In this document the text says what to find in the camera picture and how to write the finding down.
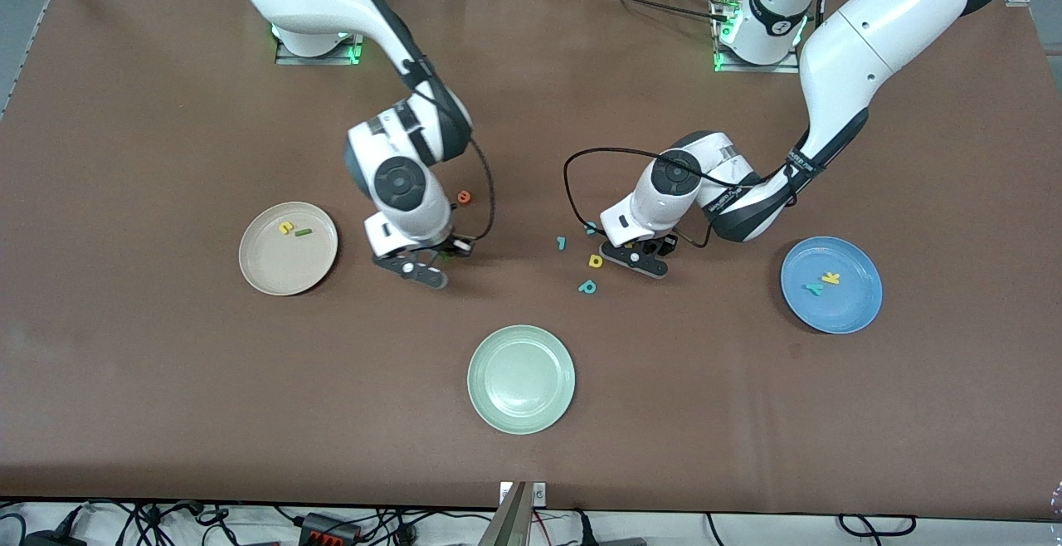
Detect beige brown plate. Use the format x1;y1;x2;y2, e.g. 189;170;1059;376
238;202;339;296

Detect pale green plate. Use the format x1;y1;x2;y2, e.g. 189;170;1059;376
466;324;577;436

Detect blue plate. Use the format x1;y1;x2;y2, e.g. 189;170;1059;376
780;236;884;335

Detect brown table mat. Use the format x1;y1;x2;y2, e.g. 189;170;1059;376
0;0;1062;522

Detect black orange power strip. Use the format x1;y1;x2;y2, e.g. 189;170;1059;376
297;512;363;546

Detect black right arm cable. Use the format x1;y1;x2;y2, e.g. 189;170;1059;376
402;56;497;241

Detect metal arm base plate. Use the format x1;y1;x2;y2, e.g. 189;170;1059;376
274;23;366;66
712;0;802;75

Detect long black table cable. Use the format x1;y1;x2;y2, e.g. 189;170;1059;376
543;0;735;22

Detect small white bracket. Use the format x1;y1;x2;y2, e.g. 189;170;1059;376
498;481;548;507

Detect aluminium camera stand profile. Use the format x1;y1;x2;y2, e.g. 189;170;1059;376
477;480;532;546

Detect tangled black cables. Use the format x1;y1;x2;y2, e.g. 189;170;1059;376
0;500;300;546

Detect black looped cable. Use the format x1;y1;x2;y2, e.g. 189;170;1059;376
836;513;918;539

